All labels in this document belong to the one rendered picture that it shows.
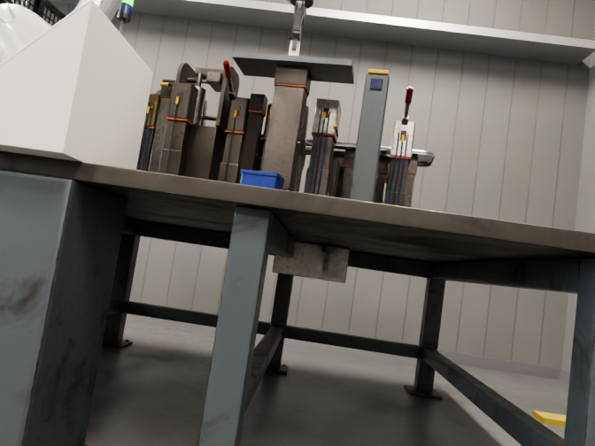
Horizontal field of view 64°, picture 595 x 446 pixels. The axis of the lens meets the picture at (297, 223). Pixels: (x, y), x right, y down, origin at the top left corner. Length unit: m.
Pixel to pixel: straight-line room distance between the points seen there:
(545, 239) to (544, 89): 3.23
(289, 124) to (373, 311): 2.41
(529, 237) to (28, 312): 1.03
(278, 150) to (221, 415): 0.77
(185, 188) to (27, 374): 0.49
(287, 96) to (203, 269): 2.41
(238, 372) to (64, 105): 0.64
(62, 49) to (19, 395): 0.70
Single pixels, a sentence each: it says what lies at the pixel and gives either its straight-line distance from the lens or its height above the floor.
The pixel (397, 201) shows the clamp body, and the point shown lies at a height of 0.80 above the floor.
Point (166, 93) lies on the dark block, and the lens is 1.76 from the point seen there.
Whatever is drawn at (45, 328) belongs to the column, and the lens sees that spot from 1.12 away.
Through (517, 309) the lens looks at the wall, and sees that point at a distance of 3.93.
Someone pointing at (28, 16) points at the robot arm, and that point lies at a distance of 1.41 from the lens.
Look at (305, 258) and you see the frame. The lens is 2.19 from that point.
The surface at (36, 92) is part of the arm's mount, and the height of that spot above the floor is 0.81.
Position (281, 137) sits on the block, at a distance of 1.46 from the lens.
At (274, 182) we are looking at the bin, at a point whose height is 0.76.
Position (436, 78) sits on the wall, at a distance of 4.02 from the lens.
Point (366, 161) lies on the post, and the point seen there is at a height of 0.88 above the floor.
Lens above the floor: 0.55
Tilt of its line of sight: 5 degrees up
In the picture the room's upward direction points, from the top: 8 degrees clockwise
